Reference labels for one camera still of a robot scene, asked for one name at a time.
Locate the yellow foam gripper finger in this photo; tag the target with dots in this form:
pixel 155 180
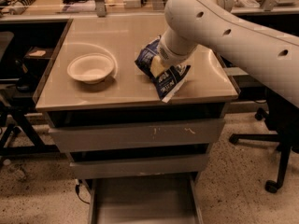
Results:
pixel 157 66

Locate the blue chip bag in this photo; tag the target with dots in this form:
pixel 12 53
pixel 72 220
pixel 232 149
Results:
pixel 170 80

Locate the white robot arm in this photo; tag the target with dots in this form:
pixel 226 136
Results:
pixel 268 55

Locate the grey drawer cabinet with counter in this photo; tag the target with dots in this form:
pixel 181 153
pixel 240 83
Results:
pixel 127 95

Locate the middle grey drawer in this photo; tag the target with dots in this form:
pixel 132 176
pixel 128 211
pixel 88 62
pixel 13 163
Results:
pixel 139 167

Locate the grey drawer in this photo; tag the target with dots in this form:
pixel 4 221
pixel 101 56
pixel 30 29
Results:
pixel 139 167
pixel 137 135

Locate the top grey drawer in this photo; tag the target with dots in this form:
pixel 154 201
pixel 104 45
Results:
pixel 137 135

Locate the open bottom drawer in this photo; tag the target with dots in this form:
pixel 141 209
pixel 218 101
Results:
pixel 152 199

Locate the white paper bowl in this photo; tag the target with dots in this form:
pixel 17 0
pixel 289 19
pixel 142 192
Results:
pixel 91 68

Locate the grey horizontal shelf beam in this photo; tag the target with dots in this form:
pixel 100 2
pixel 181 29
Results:
pixel 232 71

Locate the black office chair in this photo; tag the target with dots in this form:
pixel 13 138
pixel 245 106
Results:
pixel 283 118

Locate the grey metal post left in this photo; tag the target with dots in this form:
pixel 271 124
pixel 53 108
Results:
pixel 100 8

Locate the black desk frame left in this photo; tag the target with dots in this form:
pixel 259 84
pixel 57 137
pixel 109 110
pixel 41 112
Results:
pixel 17 110

